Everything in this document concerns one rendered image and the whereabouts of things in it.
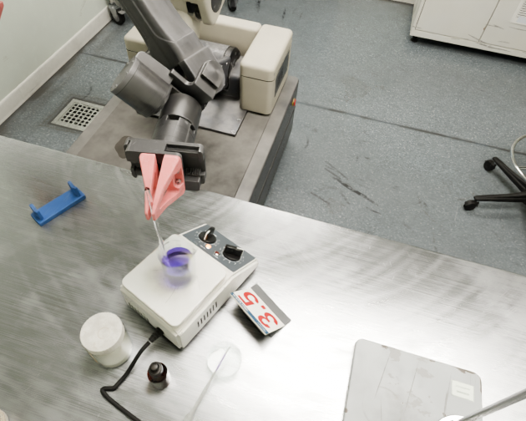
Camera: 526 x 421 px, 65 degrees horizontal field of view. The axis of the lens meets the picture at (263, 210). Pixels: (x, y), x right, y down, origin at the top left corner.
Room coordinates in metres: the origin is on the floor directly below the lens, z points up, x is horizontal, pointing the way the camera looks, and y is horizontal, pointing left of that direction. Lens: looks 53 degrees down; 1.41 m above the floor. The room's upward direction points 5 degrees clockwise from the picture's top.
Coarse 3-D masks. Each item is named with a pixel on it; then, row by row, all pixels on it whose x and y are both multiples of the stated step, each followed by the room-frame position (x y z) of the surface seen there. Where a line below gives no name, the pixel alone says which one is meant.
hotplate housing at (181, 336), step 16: (240, 272) 0.33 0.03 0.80; (224, 288) 0.29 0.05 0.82; (128, 304) 0.27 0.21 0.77; (208, 304) 0.26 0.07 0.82; (160, 320) 0.23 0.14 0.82; (192, 320) 0.24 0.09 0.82; (208, 320) 0.26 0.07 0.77; (160, 336) 0.22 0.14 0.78; (176, 336) 0.21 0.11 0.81; (192, 336) 0.23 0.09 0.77
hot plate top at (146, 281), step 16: (208, 256) 0.34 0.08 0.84; (144, 272) 0.30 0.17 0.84; (160, 272) 0.30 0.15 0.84; (208, 272) 0.31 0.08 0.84; (224, 272) 0.31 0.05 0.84; (128, 288) 0.27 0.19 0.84; (144, 288) 0.27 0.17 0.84; (160, 288) 0.27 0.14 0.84; (176, 288) 0.27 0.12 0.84; (192, 288) 0.28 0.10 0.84; (208, 288) 0.28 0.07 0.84; (144, 304) 0.25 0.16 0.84; (160, 304) 0.25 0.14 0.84; (176, 304) 0.25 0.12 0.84; (192, 304) 0.25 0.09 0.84; (176, 320) 0.23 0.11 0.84
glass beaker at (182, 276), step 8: (168, 240) 0.32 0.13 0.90; (176, 240) 0.32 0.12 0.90; (184, 240) 0.32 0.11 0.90; (168, 248) 0.32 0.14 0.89; (192, 248) 0.31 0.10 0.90; (160, 256) 0.30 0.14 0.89; (192, 256) 0.29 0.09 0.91; (160, 264) 0.28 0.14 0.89; (192, 264) 0.29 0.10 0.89; (168, 272) 0.28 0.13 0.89; (176, 272) 0.27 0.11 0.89; (184, 272) 0.28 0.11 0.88; (192, 272) 0.29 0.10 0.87; (168, 280) 0.28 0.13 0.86; (176, 280) 0.27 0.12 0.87; (184, 280) 0.28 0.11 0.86; (192, 280) 0.29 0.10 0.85
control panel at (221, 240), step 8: (192, 232) 0.40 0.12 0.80; (216, 232) 0.42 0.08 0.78; (192, 240) 0.38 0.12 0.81; (200, 240) 0.39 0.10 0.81; (216, 240) 0.40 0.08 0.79; (224, 240) 0.40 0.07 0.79; (200, 248) 0.36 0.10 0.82; (208, 248) 0.37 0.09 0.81; (216, 248) 0.37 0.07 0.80; (224, 248) 0.38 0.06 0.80; (216, 256) 0.35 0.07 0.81; (224, 256) 0.36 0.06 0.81; (240, 256) 0.37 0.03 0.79; (248, 256) 0.37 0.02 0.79; (224, 264) 0.34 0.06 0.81; (232, 264) 0.34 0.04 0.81; (240, 264) 0.35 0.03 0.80
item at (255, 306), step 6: (240, 294) 0.30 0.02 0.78; (246, 294) 0.31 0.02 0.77; (252, 294) 0.31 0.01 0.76; (240, 300) 0.29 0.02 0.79; (246, 300) 0.29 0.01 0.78; (252, 300) 0.30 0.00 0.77; (258, 300) 0.30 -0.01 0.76; (246, 306) 0.28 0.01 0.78; (252, 306) 0.28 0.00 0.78; (258, 306) 0.29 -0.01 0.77; (264, 306) 0.29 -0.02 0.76; (252, 312) 0.27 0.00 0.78; (258, 312) 0.27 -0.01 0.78; (264, 312) 0.28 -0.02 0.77; (270, 312) 0.28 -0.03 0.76; (258, 318) 0.26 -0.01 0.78; (264, 318) 0.27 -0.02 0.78; (270, 318) 0.27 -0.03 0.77; (264, 324) 0.25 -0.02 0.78; (270, 324) 0.26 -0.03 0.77; (276, 324) 0.26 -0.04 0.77; (270, 330) 0.24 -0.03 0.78
